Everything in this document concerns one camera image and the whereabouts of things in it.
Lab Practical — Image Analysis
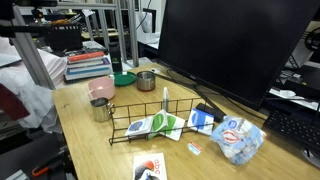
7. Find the black box with green logo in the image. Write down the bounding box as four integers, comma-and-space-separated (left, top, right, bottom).
109, 42, 124, 73

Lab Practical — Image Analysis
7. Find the green and white booklet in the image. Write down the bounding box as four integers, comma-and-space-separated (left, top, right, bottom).
148, 109, 186, 142

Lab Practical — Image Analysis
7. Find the orange red book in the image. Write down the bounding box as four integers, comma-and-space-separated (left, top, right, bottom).
67, 50, 106, 63

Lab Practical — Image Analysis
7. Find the blue and white booklet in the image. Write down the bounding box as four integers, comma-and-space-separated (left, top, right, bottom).
124, 116, 155, 138

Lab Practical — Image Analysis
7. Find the large black monitor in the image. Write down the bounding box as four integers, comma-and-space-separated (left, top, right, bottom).
157, 0, 320, 111

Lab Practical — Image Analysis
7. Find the white abc picture book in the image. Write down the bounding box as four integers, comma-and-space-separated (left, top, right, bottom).
132, 152, 169, 180

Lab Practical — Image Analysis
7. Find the flat black box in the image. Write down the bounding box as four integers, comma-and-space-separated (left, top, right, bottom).
195, 102, 227, 123

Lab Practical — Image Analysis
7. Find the blue booklet with white oval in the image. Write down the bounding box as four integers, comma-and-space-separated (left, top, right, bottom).
186, 108, 215, 136

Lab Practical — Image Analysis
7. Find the pink plastic cup with handle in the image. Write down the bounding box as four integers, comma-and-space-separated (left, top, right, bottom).
87, 77, 116, 101

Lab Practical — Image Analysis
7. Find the small stainless steel pitcher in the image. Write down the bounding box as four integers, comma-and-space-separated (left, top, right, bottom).
90, 97, 116, 123

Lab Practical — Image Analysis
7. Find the blue and white book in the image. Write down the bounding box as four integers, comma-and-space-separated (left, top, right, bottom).
64, 64, 114, 82

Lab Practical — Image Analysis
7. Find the slanted aluminium frame post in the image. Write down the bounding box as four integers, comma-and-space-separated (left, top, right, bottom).
9, 4, 56, 90

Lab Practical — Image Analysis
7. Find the black wire book rack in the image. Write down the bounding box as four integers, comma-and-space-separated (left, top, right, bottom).
108, 97, 216, 146

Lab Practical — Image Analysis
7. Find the grey monitor stand base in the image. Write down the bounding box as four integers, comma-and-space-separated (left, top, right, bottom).
301, 148, 320, 169

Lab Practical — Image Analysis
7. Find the orange handled tool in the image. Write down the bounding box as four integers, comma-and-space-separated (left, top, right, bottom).
31, 156, 64, 178

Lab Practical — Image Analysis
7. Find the steel container with brown base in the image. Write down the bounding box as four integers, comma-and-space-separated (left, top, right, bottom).
136, 70, 157, 92

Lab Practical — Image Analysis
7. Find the upright aluminium frame post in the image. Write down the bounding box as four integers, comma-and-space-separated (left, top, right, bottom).
126, 0, 140, 68

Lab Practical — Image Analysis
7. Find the plastic bag of blue packets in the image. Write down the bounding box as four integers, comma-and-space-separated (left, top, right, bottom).
209, 115, 268, 166

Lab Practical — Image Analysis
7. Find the small white wrapper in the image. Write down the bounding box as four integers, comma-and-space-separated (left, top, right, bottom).
187, 140, 204, 156

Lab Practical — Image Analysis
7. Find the white cloth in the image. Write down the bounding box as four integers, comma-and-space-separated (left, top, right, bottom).
0, 36, 68, 134

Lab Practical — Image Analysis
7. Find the black keyboard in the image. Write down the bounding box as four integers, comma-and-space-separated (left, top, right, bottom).
263, 109, 320, 151

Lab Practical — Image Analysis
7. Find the black ribbed crate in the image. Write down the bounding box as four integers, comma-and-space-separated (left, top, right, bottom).
46, 23, 84, 53

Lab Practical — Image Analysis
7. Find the dark red cloth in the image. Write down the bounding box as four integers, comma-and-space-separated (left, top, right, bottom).
0, 83, 31, 121

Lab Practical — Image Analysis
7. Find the grey purple book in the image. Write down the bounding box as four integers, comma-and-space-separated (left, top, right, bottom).
67, 57, 111, 70

